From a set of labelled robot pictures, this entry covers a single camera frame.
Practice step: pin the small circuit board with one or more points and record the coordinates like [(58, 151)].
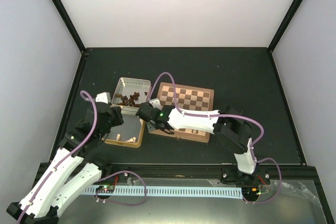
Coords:
[(105, 189), (257, 191)]

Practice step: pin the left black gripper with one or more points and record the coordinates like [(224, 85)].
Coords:
[(118, 120)]

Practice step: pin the wooden chessboard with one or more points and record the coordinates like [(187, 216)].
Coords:
[(190, 98)]

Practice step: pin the gold tin box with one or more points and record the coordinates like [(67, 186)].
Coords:
[(128, 115)]

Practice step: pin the left small circuit board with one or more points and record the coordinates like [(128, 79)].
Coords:
[(105, 189)]

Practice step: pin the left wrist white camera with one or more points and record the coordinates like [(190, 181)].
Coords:
[(103, 97)]

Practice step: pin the dark brown chess pieces pile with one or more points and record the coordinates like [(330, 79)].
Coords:
[(131, 100)]

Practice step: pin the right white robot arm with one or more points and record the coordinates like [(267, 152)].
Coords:
[(231, 130)]

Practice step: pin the light blue slotted cable duct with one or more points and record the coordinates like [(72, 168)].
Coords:
[(170, 191)]

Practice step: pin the right small circuit board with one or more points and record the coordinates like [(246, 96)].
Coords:
[(257, 191)]

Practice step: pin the black frame post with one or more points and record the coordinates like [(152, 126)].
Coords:
[(294, 6), (69, 24)]

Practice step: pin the left black frame post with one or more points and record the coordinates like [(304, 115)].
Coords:
[(69, 24)]

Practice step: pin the cream chess pieces pile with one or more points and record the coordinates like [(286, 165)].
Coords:
[(131, 132)]

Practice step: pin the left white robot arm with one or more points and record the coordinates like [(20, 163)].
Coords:
[(56, 189)]

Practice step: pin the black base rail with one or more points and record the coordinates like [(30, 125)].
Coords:
[(227, 174)]

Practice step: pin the right black frame post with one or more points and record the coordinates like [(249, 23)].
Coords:
[(294, 6)]

